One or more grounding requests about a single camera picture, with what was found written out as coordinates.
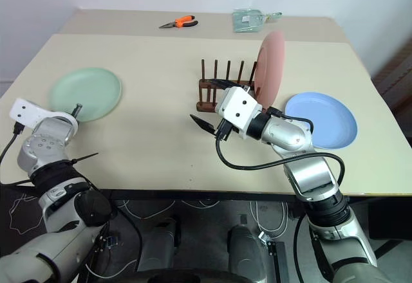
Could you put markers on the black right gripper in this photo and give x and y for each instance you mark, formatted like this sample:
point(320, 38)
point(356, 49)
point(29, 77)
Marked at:
point(225, 130)

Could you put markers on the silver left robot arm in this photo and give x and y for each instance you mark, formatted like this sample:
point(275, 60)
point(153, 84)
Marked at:
point(45, 141)

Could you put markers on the blue plate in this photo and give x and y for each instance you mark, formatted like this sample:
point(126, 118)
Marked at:
point(328, 119)

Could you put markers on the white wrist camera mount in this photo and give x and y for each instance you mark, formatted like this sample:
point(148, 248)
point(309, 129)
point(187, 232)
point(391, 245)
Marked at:
point(25, 111)
point(239, 106)

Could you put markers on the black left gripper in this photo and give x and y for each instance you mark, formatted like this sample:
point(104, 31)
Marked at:
point(77, 108)

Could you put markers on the black zip tie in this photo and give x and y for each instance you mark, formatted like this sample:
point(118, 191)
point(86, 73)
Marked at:
point(84, 157)

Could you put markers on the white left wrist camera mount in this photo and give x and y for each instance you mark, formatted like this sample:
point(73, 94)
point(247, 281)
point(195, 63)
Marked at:
point(25, 111)

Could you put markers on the dark rounded shape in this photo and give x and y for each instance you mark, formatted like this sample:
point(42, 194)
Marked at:
point(246, 254)
point(161, 244)

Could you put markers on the green plate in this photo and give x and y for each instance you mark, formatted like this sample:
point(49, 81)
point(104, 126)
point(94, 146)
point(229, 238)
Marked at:
point(87, 90)

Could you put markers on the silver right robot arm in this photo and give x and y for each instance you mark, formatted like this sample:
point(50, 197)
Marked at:
point(289, 135)

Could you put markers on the dark brown slatted furniture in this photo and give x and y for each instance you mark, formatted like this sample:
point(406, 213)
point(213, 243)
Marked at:
point(397, 77)

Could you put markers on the black flat floor bar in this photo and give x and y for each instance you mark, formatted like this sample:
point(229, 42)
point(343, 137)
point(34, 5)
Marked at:
point(277, 260)

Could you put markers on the pink plate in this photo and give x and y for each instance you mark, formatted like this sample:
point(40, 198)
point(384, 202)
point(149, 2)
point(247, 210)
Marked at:
point(270, 67)

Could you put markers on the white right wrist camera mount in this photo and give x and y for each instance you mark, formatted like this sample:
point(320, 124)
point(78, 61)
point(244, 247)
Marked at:
point(239, 106)

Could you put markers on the wooden dish rack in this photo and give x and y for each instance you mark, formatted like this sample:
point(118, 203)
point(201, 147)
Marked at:
point(204, 106)

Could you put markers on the clear plastic bag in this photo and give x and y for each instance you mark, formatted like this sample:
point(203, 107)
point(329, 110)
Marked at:
point(246, 21)

